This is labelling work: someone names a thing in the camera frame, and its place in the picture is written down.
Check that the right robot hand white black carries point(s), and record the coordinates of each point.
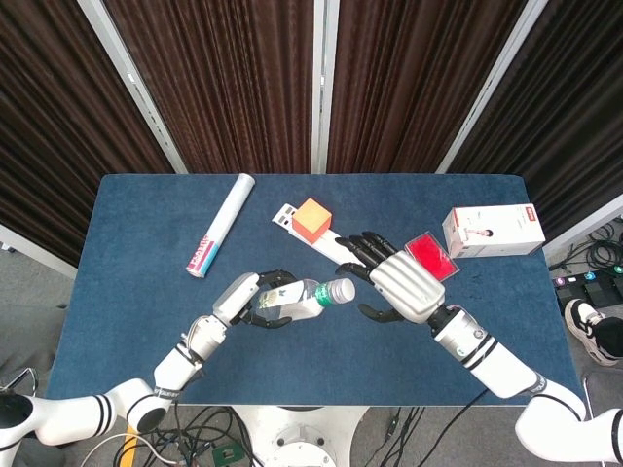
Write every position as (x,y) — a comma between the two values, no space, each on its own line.
(406,284)

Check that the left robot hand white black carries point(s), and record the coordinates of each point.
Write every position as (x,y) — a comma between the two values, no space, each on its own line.
(236,297)

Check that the clear plastic bottle green label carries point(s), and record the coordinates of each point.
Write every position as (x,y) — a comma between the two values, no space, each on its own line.
(302,301)

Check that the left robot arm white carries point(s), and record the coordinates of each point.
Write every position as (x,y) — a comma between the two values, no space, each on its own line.
(170,374)

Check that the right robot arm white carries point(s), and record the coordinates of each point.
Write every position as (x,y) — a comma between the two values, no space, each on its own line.
(501,370)

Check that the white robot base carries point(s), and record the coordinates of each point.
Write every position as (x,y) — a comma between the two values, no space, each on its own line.
(302,438)

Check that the red ink pad clear case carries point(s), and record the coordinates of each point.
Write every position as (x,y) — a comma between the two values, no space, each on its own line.
(430,255)

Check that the white film roll pink-teal label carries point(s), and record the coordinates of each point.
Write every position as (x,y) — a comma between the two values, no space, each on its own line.
(224,224)

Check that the white flat folding stand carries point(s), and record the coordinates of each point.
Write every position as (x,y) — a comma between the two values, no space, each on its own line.
(331,245)

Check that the blue table cloth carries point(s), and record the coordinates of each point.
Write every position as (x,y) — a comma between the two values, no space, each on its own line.
(316,360)

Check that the white cardboard product box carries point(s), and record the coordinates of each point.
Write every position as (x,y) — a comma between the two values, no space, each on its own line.
(496,233)

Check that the orange cube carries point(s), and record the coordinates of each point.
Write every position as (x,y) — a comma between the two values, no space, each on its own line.
(311,219)

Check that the green circuit board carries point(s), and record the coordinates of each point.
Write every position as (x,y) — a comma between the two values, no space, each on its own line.
(226,455)

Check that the white and black sneaker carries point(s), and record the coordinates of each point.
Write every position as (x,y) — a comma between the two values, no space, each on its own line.
(584,326)

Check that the white partition foot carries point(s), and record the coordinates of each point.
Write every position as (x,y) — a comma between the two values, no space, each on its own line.
(34,250)
(584,221)

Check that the brown pleated curtain panel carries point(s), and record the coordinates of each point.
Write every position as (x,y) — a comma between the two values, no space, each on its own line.
(229,82)
(58,121)
(574,107)
(414,82)

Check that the white partition post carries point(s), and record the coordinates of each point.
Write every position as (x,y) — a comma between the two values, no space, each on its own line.
(491,92)
(136,87)
(325,87)

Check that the metal chair frame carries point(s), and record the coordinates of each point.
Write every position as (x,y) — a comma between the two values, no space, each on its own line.
(24,377)

